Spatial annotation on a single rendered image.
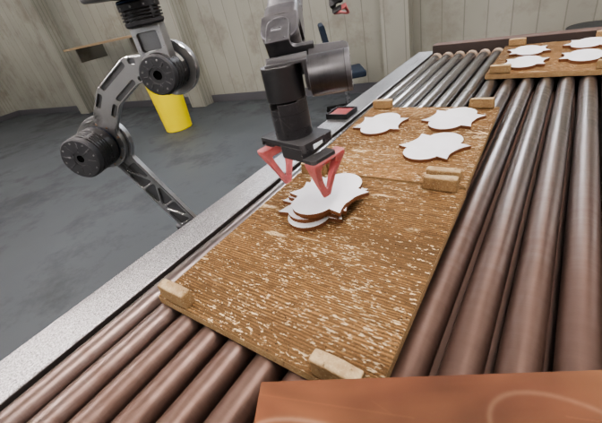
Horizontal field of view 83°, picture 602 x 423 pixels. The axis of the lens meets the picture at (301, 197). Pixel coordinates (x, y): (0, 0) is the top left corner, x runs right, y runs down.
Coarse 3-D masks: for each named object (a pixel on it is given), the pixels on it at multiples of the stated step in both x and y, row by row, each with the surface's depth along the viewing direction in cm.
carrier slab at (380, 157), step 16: (368, 112) 103; (384, 112) 101; (400, 112) 98; (416, 112) 96; (432, 112) 93; (480, 112) 87; (496, 112) 85; (352, 128) 95; (400, 128) 88; (416, 128) 86; (480, 128) 79; (336, 144) 88; (352, 144) 86; (368, 144) 84; (384, 144) 82; (480, 144) 73; (352, 160) 78; (368, 160) 76; (384, 160) 75; (400, 160) 73; (448, 160) 69; (464, 160) 68; (368, 176) 71; (384, 176) 69; (400, 176) 68; (416, 176) 67; (464, 176) 64
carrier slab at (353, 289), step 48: (288, 192) 71; (384, 192) 64; (432, 192) 61; (240, 240) 60; (288, 240) 57; (336, 240) 55; (384, 240) 53; (432, 240) 51; (192, 288) 52; (240, 288) 50; (288, 288) 48; (336, 288) 46; (384, 288) 45; (240, 336) 43; (288, 336) 41; (336, 336) 40; (384, 336) 39
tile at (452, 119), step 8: (440, 112) 90; (448, 112) 89; (456, 112) 88; (464, 112) 87; (472, 112) 86; (424, 120) 88; (432, 120) 87; (440, 120) 86; (448, 120) 85; (456, 120) 84; (464, 120) 83; (472, 120) 82; (432, 128) 83; (440, 128) 81; (448, 128) 81; (456, 128) 81; (464, 128) 81
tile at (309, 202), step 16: (336, 176) 66; (352, 176) 65; (304, 192) 63; (320, 192) 62; (336, 192) 61; (352, 192) 60; (368, 192) 59; (304, 208) 59; (320, 208) 58; (336, 208) 57
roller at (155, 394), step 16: (464, 64) 136; (448, 80) 122; (432, 96) 110; (208, 336) 46; (224, 336) 47; (192, 352) 44; (208, 352) 45; (176, 368) 43; (192, 368) 43; (160, 384) 41; (176, 384) 42; (144, 400) 40; (160, 400) 40; (128, 416) 38; (144, 416) 39; (160, 416) 40
